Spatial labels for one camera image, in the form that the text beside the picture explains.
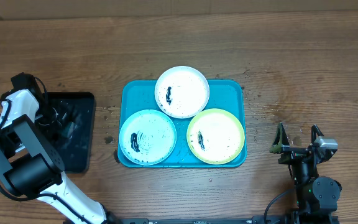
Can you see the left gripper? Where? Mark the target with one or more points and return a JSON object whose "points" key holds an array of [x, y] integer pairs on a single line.
{"points": [[65, 110]]}

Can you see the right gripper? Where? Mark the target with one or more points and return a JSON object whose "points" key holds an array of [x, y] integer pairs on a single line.
{"points": [[293, 154]]}

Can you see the green scrub sponge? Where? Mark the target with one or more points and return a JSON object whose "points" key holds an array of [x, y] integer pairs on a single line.
{"points": [[68, 130]]}

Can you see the light blue speckled plate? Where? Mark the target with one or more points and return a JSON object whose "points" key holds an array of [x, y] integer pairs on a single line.
{"points": [[147, 137]]}

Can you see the pink speckled plate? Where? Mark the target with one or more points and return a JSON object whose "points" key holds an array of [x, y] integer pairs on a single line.
{"points": [[182, 92]]}

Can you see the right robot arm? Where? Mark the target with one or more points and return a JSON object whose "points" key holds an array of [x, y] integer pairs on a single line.
{"points": [[316, 196]]}

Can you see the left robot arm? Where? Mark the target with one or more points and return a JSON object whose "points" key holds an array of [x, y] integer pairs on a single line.
{"points": [[43, 138]]}

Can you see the teal plastic tray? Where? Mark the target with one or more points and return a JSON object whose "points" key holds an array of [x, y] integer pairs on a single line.
{"points": [[138, 95]]}

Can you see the black water basin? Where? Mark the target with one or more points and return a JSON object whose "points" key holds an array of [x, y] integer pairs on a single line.
{"points": [[75, 152]]}

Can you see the yellow-green speckled plate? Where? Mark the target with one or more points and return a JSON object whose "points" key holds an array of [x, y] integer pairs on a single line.
{"points": [[215, 136]]}

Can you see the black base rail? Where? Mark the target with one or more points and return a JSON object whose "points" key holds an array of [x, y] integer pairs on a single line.
{"points": [[259, 219]]}

